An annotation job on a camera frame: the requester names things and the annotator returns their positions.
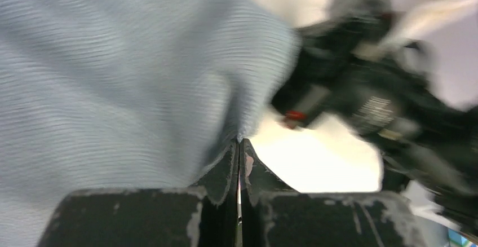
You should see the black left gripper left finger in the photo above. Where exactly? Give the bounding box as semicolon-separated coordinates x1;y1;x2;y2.
38;141;239;247

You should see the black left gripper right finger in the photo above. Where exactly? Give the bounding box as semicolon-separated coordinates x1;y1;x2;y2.
238;139;426;247

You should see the blue grey pillowcase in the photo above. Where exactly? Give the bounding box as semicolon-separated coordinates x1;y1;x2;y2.
1;0;298;246

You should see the white pillow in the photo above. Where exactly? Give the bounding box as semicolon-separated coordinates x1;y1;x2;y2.
241;0;383;192

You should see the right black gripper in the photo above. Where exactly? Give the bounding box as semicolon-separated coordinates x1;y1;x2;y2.
271;0;477;237

